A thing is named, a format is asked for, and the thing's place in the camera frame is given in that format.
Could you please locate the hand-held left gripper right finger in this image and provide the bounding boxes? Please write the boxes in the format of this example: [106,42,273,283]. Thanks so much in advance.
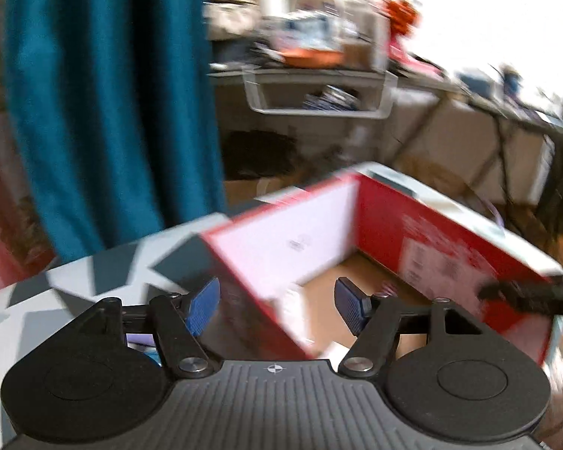
[334,277,486,379]

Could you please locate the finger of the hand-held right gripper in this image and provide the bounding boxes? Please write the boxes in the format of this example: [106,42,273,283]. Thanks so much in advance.
[477,274,563,316]

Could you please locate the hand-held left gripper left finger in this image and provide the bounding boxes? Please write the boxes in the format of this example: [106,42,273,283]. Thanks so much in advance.
[75,277,221,379]

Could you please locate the small lavender device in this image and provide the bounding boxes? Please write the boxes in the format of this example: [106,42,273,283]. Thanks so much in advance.
[126,333,157,355]

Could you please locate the red cardboard box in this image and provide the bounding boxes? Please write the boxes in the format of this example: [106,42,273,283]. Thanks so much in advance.
[201,162,563,371]

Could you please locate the geometric patterned table cover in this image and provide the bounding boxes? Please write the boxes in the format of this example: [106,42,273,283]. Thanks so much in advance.
[0,162,563,449]

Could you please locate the black bag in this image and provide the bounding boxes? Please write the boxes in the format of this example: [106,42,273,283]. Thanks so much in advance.
[223,130,307,182]

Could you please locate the black desk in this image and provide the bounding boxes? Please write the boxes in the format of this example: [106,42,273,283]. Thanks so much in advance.
[450,87,563,144]

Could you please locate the dark blue patterned bundle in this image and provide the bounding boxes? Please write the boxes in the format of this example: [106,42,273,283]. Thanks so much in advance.
[305,86,358,110]

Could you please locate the blue curtain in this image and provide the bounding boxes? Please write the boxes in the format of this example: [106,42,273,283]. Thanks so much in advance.
[2,0,229,264]

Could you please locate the printed room backdrop cloth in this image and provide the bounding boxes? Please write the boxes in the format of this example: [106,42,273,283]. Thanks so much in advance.
[0,47,58,288]

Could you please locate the grey vanity desk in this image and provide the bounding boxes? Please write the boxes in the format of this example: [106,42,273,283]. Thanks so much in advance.
[206,63,451,188]

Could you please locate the orange bowl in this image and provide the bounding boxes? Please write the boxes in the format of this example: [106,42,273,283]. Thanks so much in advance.
[281,49,346,69]

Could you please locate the orange flowers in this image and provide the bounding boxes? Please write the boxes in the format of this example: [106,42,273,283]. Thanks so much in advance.
[384,0,421,35]

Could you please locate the white wire basket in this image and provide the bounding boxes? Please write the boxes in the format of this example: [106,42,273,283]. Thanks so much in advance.
[241,66,399,121]

